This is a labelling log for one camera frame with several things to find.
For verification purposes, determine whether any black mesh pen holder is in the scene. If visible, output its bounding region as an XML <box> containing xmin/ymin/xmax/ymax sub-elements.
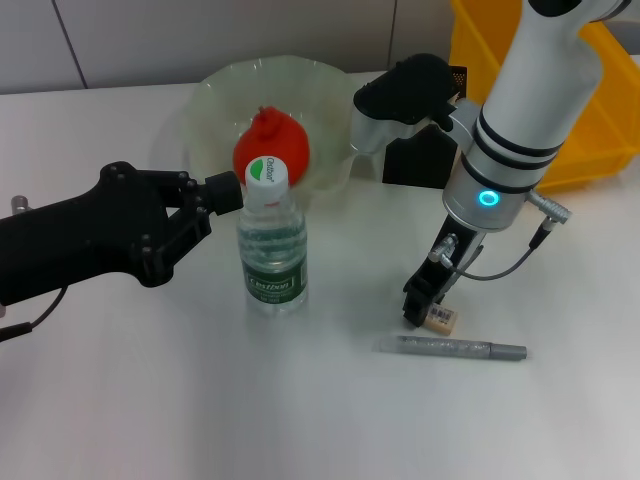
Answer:
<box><xmin>382</xmin><ymin>63</ymin><xmax>469</xmax><ymax>190</ymax></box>

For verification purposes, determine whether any green glass fruit bowl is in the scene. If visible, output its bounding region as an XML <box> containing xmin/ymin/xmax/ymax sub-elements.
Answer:
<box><xmin>182</xmin><ymin>53</ymin><xmax>379</xmax><ymax>199</ymax></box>

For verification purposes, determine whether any clear water bottle green label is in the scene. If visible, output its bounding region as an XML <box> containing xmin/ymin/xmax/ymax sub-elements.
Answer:
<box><xmin>236</xmin><ymin>155</ymin><xmax>309</xmax><ymax>319</ymax></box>

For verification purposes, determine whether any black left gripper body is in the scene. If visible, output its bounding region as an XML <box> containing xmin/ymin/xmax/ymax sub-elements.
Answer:
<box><xmin>0</xmin><ymin>160</ymin><xmax>207</xmax><ymax>307</ymax></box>

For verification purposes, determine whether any yellow plastic storage bin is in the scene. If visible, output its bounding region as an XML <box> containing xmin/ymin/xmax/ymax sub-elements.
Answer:
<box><xmin>449</xmin><ymin>0</ymin><xmax>640</xmax><ymax>196</ymax></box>

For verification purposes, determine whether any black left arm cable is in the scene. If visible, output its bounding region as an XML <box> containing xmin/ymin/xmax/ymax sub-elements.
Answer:
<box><xmin>0</xmin><ymin>286</ymin><xmax>70</xmax><ymax>344</ymax></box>

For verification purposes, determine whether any red tomato-shaped object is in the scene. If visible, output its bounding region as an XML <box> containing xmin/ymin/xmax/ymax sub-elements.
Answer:
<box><xmin>233</xmin><ymin>104</ymin><xmax>311</xmax><ymax>186</ymax></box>

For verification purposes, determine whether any grey right arm cable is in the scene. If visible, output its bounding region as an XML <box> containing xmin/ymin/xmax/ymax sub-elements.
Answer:
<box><xmin>429</xmin><ymin>219</ymin><xmax>554</xmax><ymax>282</ymax></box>

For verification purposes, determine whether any grey glitter pen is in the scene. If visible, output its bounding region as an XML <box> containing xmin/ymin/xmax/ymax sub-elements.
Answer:
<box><xmin>373</xmin><ymin>334</ymin><xmax>529</xmax><ymax>361</ymax></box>

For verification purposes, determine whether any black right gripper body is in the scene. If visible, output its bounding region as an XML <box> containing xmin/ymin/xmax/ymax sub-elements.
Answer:
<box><xmin>405</xmin><ymin>215</ymin><xmax>487</xmax><ymax>304</ymax></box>

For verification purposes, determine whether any tan rectangular eraser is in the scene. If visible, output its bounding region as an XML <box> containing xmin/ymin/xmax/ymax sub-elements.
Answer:
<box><xmin>422</xmin><ymin>302</ymin><xmax>460</xmax><ymax>336</ymax></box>

